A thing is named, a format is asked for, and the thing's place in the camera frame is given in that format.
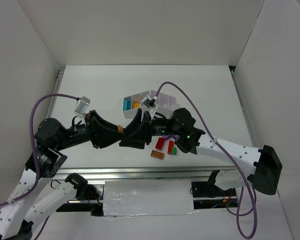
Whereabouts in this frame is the tan lego plate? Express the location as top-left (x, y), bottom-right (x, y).
top-left (117, 125), bottom-right (124, 133)

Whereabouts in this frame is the yellow butterfly lego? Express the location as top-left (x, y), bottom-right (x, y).
top-left (131, 99), bottom-right (141, 109)

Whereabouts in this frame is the teal frog flower lego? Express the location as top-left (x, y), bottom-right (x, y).
top-left (123, 98), bottom-right (132, 112)

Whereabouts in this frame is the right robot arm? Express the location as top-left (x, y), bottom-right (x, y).
top-left (119, 108), bottom-right (283, 196)

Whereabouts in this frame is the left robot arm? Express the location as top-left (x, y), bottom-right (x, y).
top-left (0, 111), bottom-right (124, 240)

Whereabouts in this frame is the tan lego brick underside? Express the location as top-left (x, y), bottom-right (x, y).
top-left (150, 150), bottom-right (165, 160)

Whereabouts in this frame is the white divided organizer bin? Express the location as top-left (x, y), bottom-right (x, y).
top-left (123, 90), bottom-right (178, 119)

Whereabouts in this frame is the small red lego brick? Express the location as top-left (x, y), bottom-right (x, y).
top-left (167, 140), bottom-right (174, 155)

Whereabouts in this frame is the purple and green lego piece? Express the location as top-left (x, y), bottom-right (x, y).
top-left (162, 135), bottom-right (178, 140)

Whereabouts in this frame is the small green lego brick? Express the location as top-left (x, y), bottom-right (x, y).
top-left (171, 147), bottom-right (177, 155)

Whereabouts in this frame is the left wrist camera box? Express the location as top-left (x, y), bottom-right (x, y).
top-left (74, 96), bottom-right (91, 116)

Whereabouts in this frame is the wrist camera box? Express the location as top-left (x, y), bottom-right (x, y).
top-left (74, 96), bottom-right (91, 116)
top-left (141, 95), bottom-right (158, 118)

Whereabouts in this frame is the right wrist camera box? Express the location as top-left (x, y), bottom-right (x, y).
top-left (141, 95), bottom-right (158, 118)

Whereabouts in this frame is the aluminium frame rail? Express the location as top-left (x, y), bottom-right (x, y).
top-left (55, 65), bottom-right (252, 181)

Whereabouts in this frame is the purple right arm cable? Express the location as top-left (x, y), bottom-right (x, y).
top-left (154, 81), bottom-right (258, 238)

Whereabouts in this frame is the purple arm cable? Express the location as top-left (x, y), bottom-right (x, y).
top-left (154, 81), bottom-right (258, 238)
top-left (0, 93), bottom-right (81, 240)

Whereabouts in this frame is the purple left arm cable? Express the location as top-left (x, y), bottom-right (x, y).
top-left (0, 93), bottom-right (81, 240)

